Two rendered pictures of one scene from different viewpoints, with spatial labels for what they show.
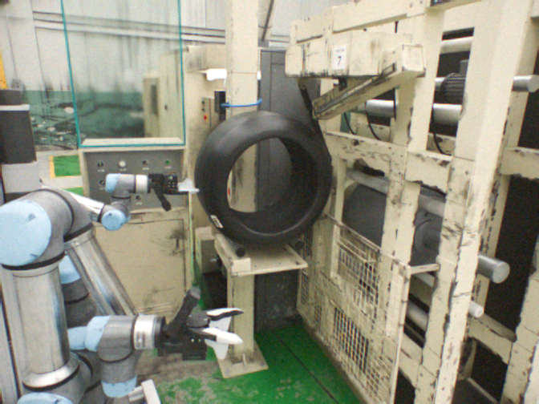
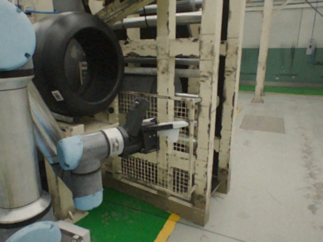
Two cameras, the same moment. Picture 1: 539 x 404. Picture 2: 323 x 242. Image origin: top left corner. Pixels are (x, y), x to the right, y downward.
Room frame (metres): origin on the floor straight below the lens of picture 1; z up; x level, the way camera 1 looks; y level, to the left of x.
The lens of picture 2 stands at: (0.22, 0.53, 1.28)
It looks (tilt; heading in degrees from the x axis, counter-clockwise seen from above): 15 degrees down; 323
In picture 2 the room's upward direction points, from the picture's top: straight up
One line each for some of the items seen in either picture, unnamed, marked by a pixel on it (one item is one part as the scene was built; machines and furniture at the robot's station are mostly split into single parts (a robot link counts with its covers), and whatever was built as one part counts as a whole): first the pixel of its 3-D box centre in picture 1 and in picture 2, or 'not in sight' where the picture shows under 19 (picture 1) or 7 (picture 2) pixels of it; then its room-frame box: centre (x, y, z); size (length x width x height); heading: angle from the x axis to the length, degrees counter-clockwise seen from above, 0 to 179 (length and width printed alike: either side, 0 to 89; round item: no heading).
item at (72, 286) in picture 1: (70, 276); not in sight; (1.34, 0.73, 0.88); 0.13 x 0.12 x 0.14; 11
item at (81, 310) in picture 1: (73, 304); not in sight; (1.34, 0.73, 0.77); 0.15 x 0.15 x 0.10
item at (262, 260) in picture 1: (258, 254); (78, 126); (1.77, 0.02, 0.80); 0.37 x 0.36 x 0.02; 109
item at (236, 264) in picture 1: (231, 250); (58, 126); (1.73, 0.15, 0.83); 0.36 x 0.09 x 0.06; 19
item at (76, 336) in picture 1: (78, 356); not in sight; (0.89, 0.49, 0.88); 0.13 x 0.12 x 0.14; 3
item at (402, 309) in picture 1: (338, 293); (137, 139); (1.66, -0.37, 0.65); 0.90 x 0.02 x 0.70; 19
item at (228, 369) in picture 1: (240, 355); (64, 214); (2.01, 0.12, 0.02); 0.27 x 0.27 x 0.04; 19
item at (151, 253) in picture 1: (140, 243); not in sight; (2.26, 0.77, 0.63); 0.56 x 0.41 x 1.27; 109
